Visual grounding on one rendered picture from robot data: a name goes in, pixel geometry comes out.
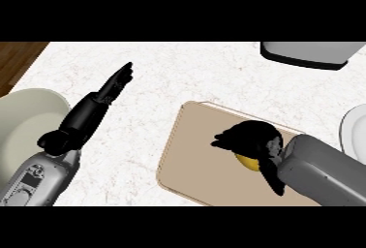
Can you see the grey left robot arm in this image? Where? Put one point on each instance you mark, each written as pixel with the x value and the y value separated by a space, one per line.
pixel 37 180

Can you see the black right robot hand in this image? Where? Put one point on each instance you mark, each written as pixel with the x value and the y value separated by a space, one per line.
pixel 253 139

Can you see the tan wooden tray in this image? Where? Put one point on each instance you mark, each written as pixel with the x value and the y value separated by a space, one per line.
pixel 206 161

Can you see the cream round plate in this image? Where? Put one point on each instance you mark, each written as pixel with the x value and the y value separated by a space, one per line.
pixel 28 129

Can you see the white round plate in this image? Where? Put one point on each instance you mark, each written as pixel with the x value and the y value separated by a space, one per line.
pixel 356 132

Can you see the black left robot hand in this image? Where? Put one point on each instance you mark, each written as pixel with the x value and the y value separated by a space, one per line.
pixel 85 120

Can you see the yellow lemon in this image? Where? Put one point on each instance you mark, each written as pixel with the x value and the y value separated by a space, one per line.
pixel 248 162

